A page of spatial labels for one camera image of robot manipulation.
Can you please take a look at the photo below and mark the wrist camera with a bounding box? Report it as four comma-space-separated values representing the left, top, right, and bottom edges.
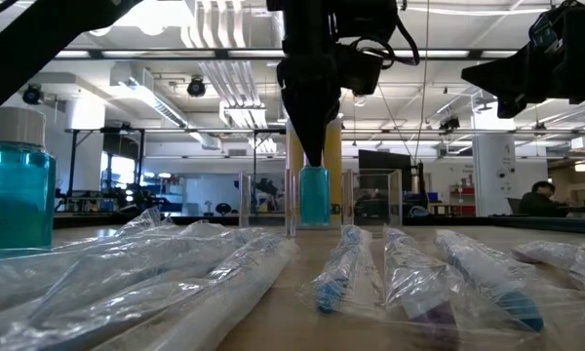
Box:
527, 8, 572, 51
340, 42, 387, 98

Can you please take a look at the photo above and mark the white ceiling air duct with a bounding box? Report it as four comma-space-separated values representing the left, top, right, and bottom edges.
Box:
109, 61, 223, 150

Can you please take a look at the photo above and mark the black aluminium table frame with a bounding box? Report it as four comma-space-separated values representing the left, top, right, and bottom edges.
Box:
53, 213, 585, 236

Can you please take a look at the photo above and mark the white round pillar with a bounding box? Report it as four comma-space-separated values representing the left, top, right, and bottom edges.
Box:
472, 134, 517, 218

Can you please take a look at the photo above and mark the black computer monitor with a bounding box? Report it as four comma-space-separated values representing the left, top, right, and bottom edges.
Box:
358, 148, 414, 193

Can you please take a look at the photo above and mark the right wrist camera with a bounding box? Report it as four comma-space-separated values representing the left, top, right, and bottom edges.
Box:
527, 8, 572, 51

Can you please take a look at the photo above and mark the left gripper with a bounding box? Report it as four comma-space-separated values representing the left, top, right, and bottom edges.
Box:
275, 12, 343, 169

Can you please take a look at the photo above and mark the clear acrylic organizer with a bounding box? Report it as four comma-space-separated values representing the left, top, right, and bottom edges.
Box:
237, 167, 405, 239

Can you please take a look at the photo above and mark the yellow white wipes canister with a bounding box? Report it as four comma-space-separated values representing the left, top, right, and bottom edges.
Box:
285, 114, 344, 230

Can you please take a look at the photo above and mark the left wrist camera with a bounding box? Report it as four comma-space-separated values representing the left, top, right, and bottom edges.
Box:
340, 42, 387, 98

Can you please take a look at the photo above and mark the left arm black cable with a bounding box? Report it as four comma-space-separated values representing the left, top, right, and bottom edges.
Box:
350, 13, 421, 68

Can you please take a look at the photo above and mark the overhead light bar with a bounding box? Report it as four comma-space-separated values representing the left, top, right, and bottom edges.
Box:
53, 47, 523, 61

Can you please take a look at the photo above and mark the person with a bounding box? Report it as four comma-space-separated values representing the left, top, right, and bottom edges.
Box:
518, 179, 571, 218

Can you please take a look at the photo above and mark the black tall workstation frame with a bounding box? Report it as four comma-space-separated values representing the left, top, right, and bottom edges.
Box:
65, 127, 288, 215

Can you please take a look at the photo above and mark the red storage shelf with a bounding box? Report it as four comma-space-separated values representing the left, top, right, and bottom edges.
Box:
448, 183, 477, 216

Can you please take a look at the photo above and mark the blue mouthwash bottle white cap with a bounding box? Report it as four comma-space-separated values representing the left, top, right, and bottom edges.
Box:
298, 165, 332, 227
0, 106, 58, 253

